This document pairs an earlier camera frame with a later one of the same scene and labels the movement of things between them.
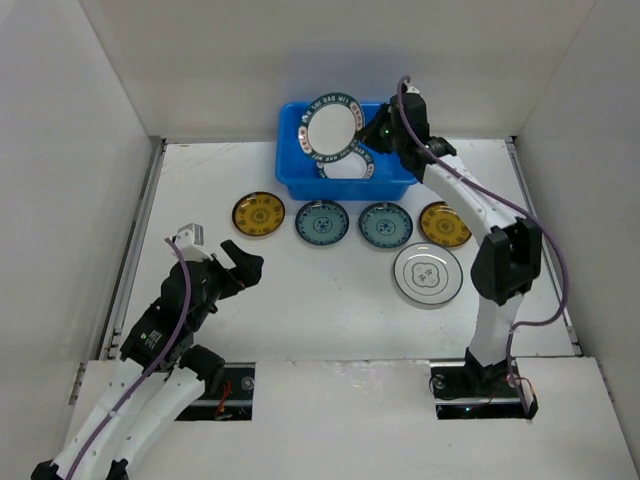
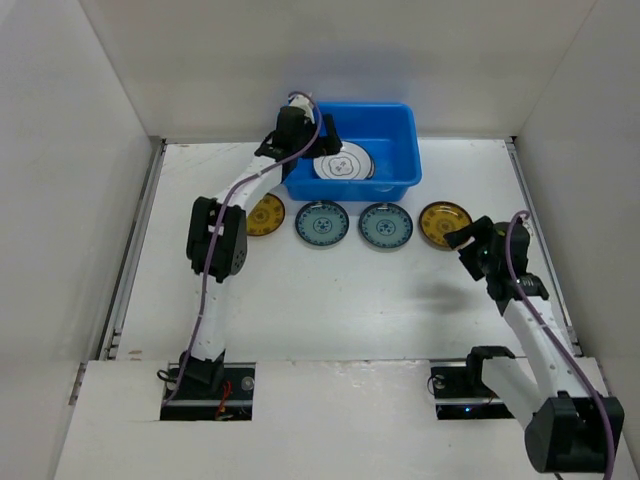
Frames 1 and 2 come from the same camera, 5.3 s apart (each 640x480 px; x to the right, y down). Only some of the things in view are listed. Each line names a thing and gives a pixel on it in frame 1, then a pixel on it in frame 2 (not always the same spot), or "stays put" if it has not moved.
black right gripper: [378, 133] -> [473, 240]
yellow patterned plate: [442, 225] stays put
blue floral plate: [321, 223] stays put
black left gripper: [247, 270] -> [325, 144]
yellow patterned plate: [258, 214] stays put
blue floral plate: [385, 225] stays put
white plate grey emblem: [428, 273] -> [350, 162]
